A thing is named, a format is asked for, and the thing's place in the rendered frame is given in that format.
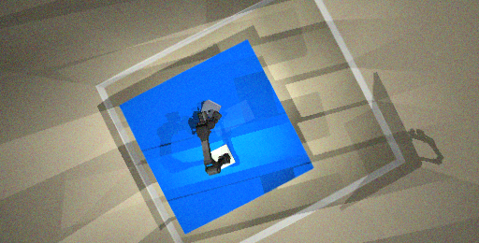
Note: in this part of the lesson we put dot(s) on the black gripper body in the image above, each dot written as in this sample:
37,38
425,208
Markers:
216,116

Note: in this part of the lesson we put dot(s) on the grey sloped panel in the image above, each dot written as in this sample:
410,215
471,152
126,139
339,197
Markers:
210,107

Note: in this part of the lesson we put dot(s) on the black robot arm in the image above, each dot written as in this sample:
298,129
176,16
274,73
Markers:
203,132

